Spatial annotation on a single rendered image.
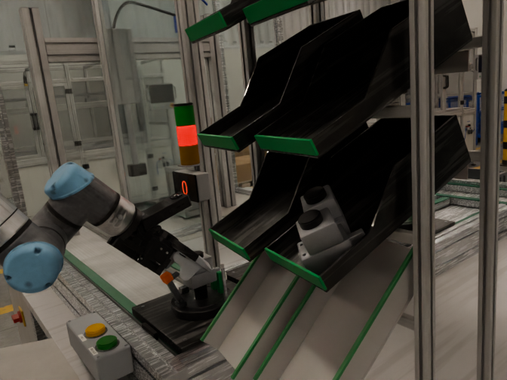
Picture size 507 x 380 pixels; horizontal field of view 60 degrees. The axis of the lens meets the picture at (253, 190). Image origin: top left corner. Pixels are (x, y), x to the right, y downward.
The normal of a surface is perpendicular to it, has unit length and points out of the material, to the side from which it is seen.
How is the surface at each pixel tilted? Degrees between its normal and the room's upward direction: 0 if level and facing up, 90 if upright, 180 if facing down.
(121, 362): 90
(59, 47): 90
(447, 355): 0
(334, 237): 101
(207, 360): 90
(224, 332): 90
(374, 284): 45
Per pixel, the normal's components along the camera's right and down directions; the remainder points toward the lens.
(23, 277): 0.32, 0.20
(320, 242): 0.05, 0.40
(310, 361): -0.69, -0.56
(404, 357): -0.09, -0.97
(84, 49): 0.61, 0.11
